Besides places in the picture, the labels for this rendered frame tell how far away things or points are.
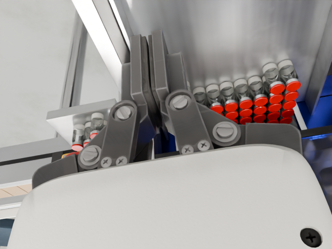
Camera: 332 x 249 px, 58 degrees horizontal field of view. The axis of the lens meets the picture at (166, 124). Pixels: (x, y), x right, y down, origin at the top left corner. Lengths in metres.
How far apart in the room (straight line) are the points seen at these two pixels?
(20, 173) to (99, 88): 1.19
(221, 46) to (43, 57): 1.35
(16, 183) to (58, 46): 1.04
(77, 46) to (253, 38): 0.61
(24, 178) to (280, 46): 0.53
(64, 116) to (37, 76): 1.26
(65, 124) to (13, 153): 0.19
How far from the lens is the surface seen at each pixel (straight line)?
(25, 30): 1.61
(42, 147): 0.69
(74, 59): 0.90
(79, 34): 0.98
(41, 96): 1.94
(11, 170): 0.71
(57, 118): 0.57
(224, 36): 0.43
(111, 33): 0.39
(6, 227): 2.42
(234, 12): 0.41
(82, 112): 0.55
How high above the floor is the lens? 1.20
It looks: 35 degrees down
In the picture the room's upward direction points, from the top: 175 degrees clockwise
